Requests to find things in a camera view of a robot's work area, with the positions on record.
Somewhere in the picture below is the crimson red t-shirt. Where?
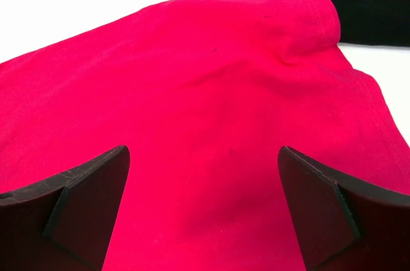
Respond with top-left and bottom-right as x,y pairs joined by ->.
1,0 -> 409,270

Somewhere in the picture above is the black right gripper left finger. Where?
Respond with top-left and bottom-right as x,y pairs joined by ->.
1,145 -> 130,270

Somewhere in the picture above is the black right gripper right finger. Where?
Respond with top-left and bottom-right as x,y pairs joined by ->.
278,147 -> 409,270

